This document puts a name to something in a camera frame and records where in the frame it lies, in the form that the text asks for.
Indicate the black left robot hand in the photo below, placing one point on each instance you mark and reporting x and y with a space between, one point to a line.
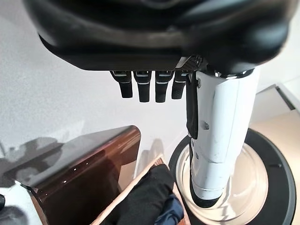
140 35

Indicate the blue garment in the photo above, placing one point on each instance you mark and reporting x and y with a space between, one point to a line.
171 211

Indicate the round washing machine door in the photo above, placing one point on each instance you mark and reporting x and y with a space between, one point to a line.
276 175

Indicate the glossy brown wooden table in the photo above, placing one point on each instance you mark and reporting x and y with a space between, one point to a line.
82 175

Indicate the large black garment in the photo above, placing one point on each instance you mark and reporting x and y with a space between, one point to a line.
145 199

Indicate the rectangular wicker laundry basket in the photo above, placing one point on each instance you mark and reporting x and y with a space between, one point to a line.
122 201

